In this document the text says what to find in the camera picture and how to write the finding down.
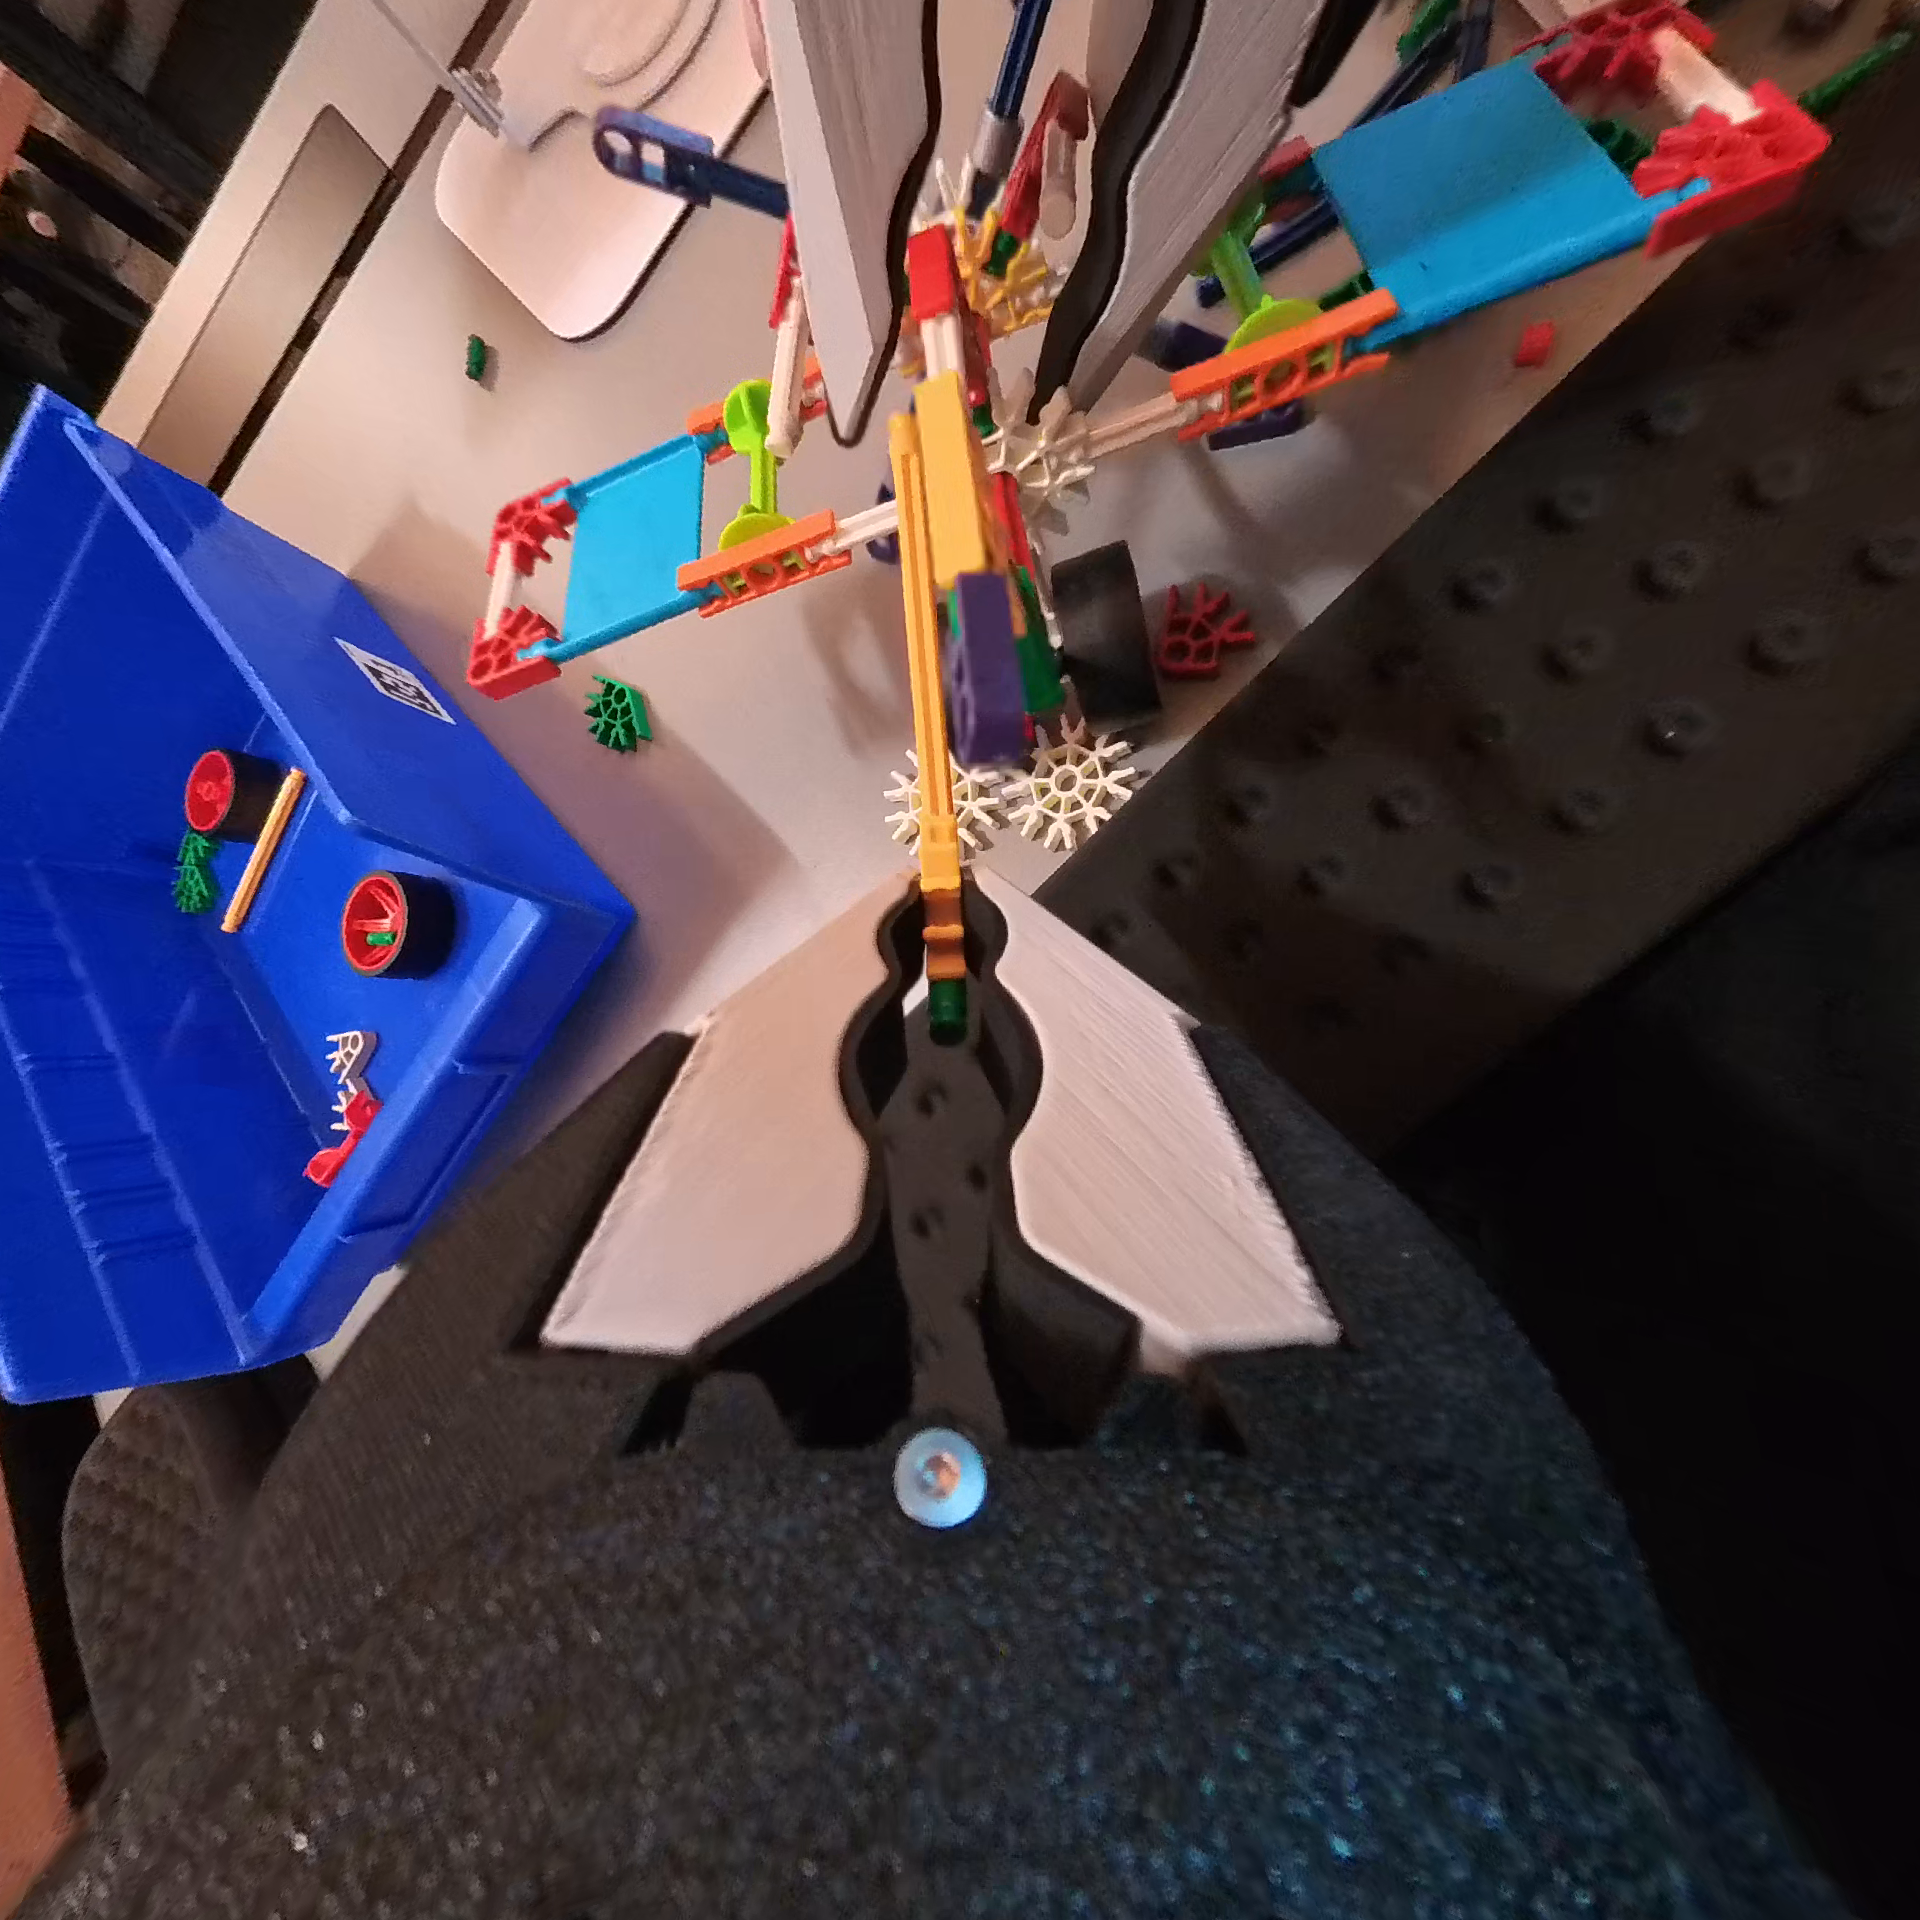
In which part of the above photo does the white snowflake connector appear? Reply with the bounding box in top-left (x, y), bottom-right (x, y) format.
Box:
top-left (882, 750), bottom-right (1004, 860)
top-left (1002, 716), bottom-right (1143, 855)

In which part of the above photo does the red clip connector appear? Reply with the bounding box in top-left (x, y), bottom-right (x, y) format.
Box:
top-left (303, 1090), bottom-right (387, 1191)

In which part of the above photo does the black wheel with red hub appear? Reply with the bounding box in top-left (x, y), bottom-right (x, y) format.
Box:
top-left (339, 871), bottom-right (457, 980)
top-left (182, 748), bottom-right (291, 842)

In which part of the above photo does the white document stand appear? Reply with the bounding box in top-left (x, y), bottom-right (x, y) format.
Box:
top-left (367, 0), bottom-right (783, 348)

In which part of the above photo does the orange rod with green tip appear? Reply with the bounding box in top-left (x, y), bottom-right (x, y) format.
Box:
top-left (887, 404), bottom-right (969, 1044)

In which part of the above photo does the table cable hatch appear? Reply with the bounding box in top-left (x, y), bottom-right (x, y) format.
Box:
top-left (201, 102), bottom-right (409, 497)

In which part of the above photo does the black dotted rubber mat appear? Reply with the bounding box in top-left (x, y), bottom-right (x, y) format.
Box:
top-left (1036, 195), bottom-right (1920, 1920)

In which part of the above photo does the long orange rod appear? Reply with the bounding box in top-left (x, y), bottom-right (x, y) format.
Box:
top-left (219, 765), bottom-right (311, 938)

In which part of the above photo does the blue plastic bin with tag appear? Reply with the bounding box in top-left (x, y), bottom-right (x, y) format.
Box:
top-left (0, 382), bottom-right (635, 1407)

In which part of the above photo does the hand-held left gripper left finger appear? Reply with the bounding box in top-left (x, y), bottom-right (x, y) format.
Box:
top-left (539, 877), bottom-right (910, 1355)

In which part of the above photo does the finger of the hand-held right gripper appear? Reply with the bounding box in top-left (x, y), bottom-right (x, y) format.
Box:
top-left (765, 0), bottom-right (933, 444)
top-left (1036, 0), bottom-right (1327, 423)

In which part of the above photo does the colourful construction toy model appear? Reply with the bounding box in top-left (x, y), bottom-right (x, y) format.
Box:
top-left (465, 0), bottom-right (1836, 767)

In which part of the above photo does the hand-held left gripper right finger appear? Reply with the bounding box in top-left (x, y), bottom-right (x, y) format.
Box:
top-left (977, 871), bottom-right (1339, 1359)

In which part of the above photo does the red fan connector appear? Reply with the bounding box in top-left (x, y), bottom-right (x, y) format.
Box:
top-left (1155, 583), bottom-right (1257, 682)

